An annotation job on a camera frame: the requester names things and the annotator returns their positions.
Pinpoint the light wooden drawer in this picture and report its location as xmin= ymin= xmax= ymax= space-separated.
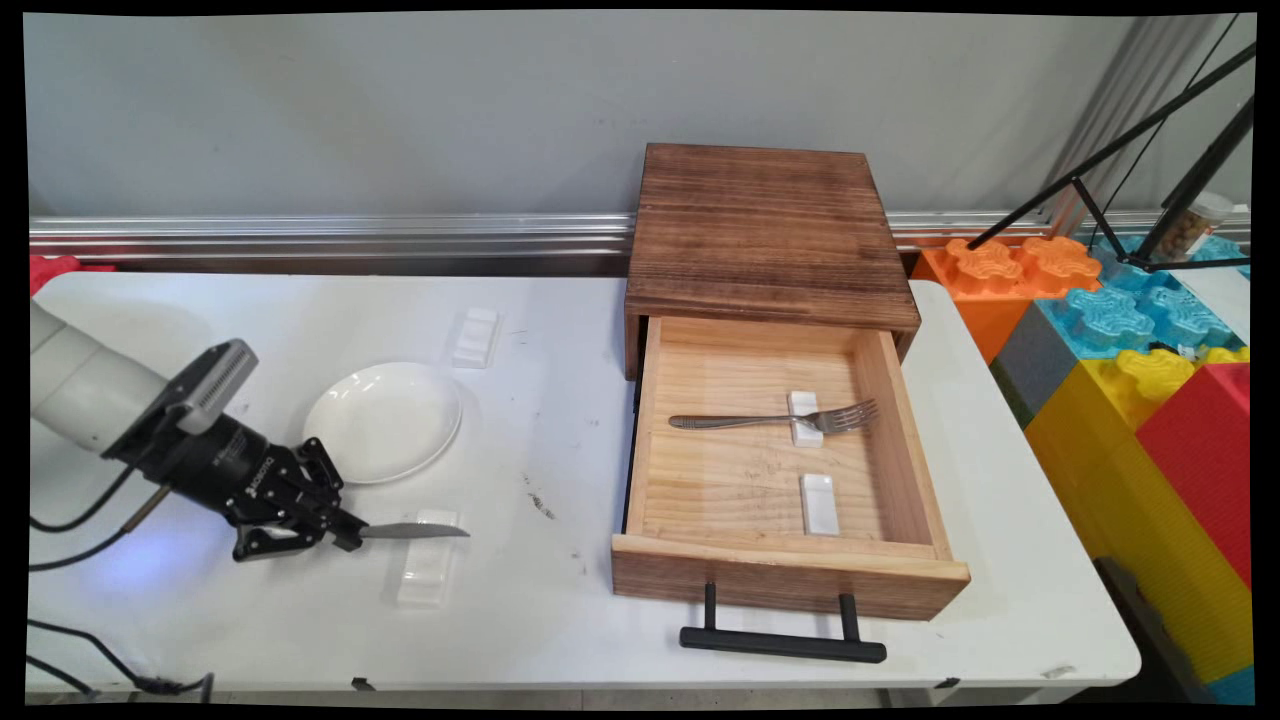
xmin=611 ymin=316 xmax=972 ymax=622

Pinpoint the black tripod stand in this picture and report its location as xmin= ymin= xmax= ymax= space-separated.
xmin=966 ymin=14 xmax=1257 ymax=274

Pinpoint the thin black cable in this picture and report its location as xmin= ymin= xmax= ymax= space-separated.
xmin=27 ymin=462 xmax=216 ymax=704

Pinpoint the red giant building block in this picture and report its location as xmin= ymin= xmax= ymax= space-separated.
xmin=1135 ymin=362 xmax=1253 ymax=591

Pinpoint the dark brown wooden cabinet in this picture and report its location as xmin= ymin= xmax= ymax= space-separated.
xmin=624 ymin=142 xmax=922 ymax=382

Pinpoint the black cable with metal connector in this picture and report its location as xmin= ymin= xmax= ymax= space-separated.
xmin=27 ymin=484 xmax=173 ymax=701

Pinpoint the clear jar of nuts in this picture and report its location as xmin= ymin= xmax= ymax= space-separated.
xmin=1160 ymin=190 xmax=1236 ymax=263

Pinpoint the silver fork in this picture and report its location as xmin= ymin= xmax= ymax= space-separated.
xmin=668 ymin=399 xmax=881 ymax=435

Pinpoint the white ceramic cutlery rest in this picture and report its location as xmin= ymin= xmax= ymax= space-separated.
xmin=452 ymin=306 xmax=500 ymax=370
xmin=800 ymin=473 xmax=841 ymax=537
xmin=787 ymin=390 xmax=826 ymax=448
xmin=395 ymin=508 xmax=461 ymax=607

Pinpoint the white round plate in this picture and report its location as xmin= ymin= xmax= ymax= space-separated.
xmin=302 ymin=361 xmax=464 ymax=486

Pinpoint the blue giant building block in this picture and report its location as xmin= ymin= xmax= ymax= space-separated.
xmin=1036 ymin=232 xmax=1251 ymax=361

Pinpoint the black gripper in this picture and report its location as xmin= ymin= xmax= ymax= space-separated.
xmin=158 ymin=414 xmax=370 ymax=563

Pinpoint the grey giant building block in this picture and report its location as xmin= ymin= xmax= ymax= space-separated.
xmin=988 ymin=303 xmax=1081 ymax=429

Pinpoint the red cloth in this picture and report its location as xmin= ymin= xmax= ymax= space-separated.
xmin=29 ymin=254 xmax=116 ymax=298

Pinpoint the silver table knife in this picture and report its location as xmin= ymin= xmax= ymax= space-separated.
xmin=359 ymin=522 xmax=472 ymax=542

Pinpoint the aluminium wall rail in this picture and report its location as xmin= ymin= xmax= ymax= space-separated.
xmin=29 ymin=208 xmax=1251 ymax=263

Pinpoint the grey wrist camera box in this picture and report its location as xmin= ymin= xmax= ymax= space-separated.
xmin=103 ymin=338 xmax=260 ymax=463

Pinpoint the black drawer handle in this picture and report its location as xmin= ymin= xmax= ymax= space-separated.
xmin=679 ymin=583 xmax=889 ymax=665

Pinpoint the white board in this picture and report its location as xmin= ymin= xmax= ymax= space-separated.
xmin=1172 ymin=262 xmax=1252 ymax=346

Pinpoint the yellow giant building block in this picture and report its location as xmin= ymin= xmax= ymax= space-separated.
xmin=1024 ymin=345 xmax=1254 ymax=685

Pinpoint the orange giant building block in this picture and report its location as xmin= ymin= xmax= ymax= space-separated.
xmin=911 ymin=235 xmax=1103 ymax=365

